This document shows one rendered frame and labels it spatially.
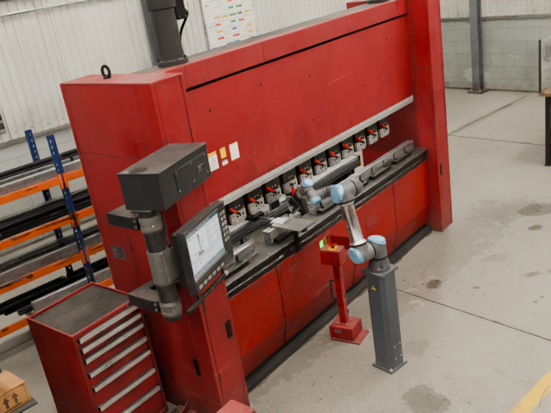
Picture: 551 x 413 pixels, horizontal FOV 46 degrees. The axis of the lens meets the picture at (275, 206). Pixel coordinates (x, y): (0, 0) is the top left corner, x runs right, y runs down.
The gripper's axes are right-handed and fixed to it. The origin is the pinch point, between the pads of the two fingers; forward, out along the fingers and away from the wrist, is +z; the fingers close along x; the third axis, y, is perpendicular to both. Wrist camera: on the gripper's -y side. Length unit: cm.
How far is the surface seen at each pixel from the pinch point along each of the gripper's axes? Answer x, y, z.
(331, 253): -0.3, -40.5, 2.2
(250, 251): 44.7, -2.2, 11.0
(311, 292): 2, -45, 48
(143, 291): 150, -1, -33
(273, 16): -432, 346, 188
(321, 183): -79, 21, 35
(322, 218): -29.9, -11.6, 12.9
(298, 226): 10.7, -12.1, -6.2
